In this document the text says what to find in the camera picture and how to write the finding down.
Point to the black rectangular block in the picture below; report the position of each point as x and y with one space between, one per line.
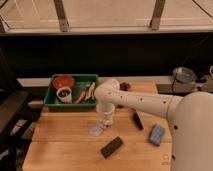
111 147

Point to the dark red grape bunch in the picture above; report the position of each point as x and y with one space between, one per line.
125 86

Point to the red bowl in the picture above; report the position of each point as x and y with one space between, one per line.
63 81

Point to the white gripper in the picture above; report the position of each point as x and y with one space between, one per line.
106 120

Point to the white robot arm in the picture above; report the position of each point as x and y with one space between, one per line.
191 119

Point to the light blue-white towel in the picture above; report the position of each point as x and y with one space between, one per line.
96 130

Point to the orange carrot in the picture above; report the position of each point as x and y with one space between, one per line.
81 97

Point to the black chair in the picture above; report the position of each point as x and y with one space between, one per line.
16 116

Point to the white cup with beans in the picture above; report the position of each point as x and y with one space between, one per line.
64 94

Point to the green plastic tray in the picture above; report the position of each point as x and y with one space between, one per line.
82 83

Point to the black handled tool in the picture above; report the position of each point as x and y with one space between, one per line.
137 121

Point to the pale corn cob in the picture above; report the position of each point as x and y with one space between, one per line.
90 91

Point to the blue sponge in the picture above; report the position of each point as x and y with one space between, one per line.
156 134

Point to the grey metal bowl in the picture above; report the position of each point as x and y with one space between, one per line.
184 75

